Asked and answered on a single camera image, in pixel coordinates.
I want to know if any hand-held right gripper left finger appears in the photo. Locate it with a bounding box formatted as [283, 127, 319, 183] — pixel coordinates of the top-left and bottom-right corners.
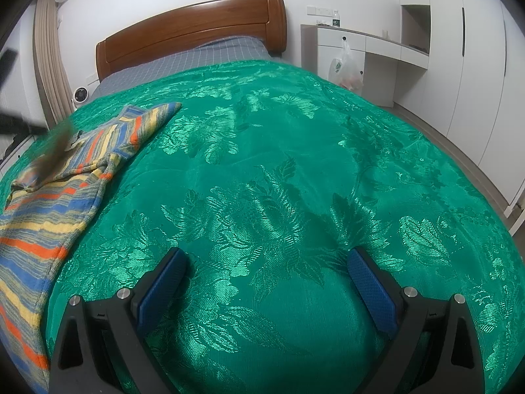
[49, 247, 190, 394]

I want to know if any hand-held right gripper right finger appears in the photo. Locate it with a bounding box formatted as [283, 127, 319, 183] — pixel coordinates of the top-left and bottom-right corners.
[346, 246, 485, 394]

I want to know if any wooden bed headboard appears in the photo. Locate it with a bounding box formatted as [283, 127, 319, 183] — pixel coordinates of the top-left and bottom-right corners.
[95, 0, 286, 83]

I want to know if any green floral blanket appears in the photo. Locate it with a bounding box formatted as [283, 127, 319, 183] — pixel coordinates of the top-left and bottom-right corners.
[0, 59, 525, 394]

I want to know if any small white fan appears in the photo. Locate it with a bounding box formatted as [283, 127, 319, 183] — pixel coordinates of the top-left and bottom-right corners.
[72, 86, 89, 111]

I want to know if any grey checked bed sheet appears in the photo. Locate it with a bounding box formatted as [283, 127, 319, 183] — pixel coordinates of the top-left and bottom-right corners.
[97, 36, 272, 100]

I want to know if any white wardrobe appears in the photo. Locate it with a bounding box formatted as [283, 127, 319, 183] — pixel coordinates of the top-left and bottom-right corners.
[396, 0, 525, 216]

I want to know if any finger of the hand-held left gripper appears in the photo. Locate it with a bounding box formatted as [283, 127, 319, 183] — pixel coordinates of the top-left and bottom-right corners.
[0, 111, 52, 137]
[0, 48, 19, 88]

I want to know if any white plastic bag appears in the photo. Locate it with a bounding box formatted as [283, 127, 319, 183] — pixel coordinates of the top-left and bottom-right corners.
[330, 40, 365, 93]

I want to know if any white desk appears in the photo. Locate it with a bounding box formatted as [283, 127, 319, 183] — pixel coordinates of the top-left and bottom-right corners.
[300, 23, 431, 108]

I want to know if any beige curtain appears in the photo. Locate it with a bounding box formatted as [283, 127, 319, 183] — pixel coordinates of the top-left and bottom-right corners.
[33, 0, 75, 129]

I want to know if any striped knit sweater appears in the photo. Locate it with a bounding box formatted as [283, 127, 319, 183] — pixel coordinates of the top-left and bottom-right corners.
[0, 102, 183, 392]

